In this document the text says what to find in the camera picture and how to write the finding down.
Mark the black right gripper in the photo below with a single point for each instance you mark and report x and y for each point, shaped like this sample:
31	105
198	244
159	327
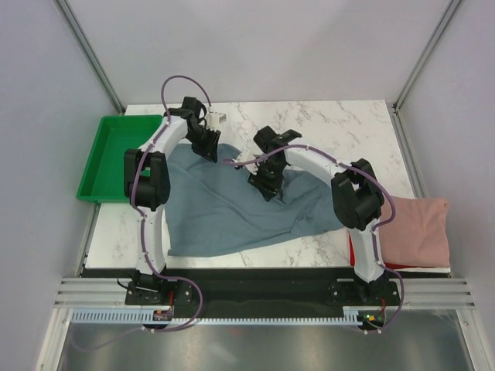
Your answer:
266	185

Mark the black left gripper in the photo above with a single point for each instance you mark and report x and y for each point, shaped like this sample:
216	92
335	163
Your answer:
209	151

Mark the blue grey t shirt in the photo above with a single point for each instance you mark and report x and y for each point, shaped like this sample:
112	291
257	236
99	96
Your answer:
213	210

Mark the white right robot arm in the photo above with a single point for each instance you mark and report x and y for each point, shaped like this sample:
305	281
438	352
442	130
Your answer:
357	199

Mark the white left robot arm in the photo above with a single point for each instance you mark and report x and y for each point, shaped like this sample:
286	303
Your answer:
147	186

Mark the red folded t shirt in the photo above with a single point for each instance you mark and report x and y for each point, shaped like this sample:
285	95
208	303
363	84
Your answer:
384	250

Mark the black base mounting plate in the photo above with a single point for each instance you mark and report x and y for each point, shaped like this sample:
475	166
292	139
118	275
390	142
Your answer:
261	293

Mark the green plastic bin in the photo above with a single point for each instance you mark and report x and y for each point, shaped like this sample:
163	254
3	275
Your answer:
103	177

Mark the pink folded t shirt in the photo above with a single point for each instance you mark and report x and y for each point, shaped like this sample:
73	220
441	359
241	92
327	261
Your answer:
417	235

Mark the white folded t shirt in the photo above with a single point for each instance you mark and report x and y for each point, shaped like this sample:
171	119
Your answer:
425	270

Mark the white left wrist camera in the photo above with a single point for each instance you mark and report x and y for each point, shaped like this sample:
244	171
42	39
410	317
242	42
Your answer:
215	120

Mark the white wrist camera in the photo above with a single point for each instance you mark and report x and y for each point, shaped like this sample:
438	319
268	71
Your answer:
215	120
247	156

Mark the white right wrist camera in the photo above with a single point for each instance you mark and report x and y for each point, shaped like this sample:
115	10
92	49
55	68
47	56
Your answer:
247	156

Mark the light blue cable duct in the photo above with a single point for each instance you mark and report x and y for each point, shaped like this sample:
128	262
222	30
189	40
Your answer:
152	317

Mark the aluminium left corner post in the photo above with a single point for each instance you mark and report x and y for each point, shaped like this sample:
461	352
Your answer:
86	48

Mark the aluminium corner post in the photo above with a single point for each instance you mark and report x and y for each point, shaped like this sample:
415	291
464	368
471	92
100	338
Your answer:
86	48
441	28

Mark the aluminium front frame rail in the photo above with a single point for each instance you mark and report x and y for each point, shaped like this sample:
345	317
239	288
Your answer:
420	294

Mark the aluminium right corner post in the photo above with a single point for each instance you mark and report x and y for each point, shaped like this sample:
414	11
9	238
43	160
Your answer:
441	28

